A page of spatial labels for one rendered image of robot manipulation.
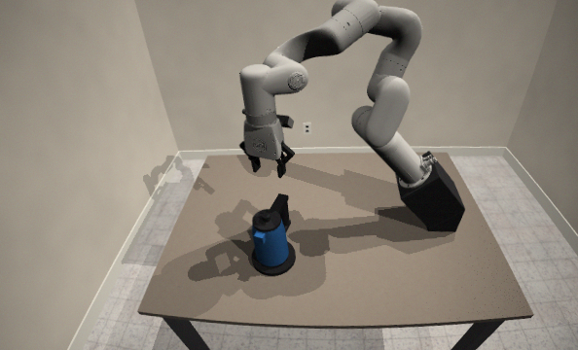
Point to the black round disk with center stud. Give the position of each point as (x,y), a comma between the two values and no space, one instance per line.
(275,270)

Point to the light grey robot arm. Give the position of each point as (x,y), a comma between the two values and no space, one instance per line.
(260,83)

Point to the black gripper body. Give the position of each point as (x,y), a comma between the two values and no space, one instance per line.
(263,141)

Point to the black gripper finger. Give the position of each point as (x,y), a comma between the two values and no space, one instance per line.
(281,168)
(255,160)

